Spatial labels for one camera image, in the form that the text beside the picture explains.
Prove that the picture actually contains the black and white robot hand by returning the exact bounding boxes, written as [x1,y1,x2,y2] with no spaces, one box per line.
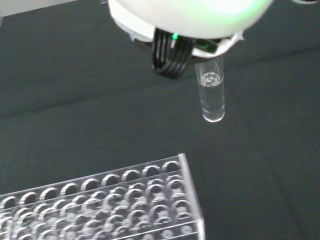
[107,0,274,81]

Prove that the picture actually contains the clear plastic test tube rack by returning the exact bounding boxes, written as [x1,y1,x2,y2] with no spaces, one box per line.
[0,152,205,240]

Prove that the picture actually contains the black bench cloth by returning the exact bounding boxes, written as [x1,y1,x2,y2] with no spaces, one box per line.
[0,0,320,240]

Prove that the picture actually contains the pale board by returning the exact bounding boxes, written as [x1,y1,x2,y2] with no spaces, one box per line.
[0,0,111,19]

